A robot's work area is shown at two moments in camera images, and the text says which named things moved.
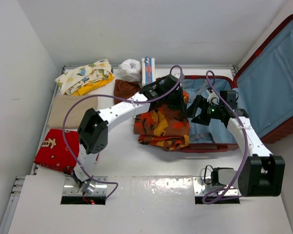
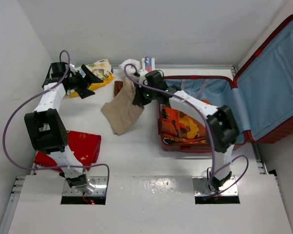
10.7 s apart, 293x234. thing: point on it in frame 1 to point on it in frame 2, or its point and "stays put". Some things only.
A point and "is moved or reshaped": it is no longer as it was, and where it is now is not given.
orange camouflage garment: x=161 y=128 is moved or reshaped
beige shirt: x=76 y=107 to x=120 y=111
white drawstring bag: x=130 y=69 stays put
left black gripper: x=180 y=104 to x=83 y=91
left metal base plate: x=100 y=189 stays put
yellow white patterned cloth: x=83 y=80 stays put
